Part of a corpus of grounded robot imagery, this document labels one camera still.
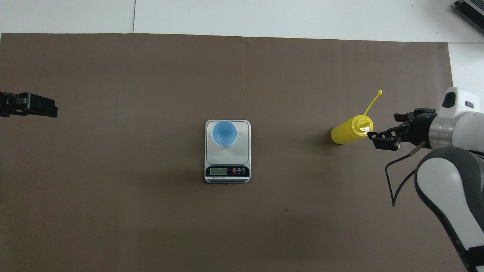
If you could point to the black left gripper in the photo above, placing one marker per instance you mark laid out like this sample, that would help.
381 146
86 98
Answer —
3 104

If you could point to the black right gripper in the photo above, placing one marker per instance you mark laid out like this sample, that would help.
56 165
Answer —
421 128

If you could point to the yellow squeeze bottle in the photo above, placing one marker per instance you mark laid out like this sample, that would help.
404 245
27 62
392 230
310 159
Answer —
346 134

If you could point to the light blue plastic cup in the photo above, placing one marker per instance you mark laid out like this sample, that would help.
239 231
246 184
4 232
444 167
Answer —
224 133

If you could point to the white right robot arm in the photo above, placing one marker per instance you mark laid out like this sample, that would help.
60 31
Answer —
453 189

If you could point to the silver digital kitchen scale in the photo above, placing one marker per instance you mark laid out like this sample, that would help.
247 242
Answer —
227 158

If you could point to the grey metal device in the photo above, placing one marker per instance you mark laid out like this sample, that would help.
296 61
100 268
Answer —
472 11

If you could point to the brown table mat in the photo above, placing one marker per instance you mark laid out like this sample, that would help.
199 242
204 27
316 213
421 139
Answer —
227 226

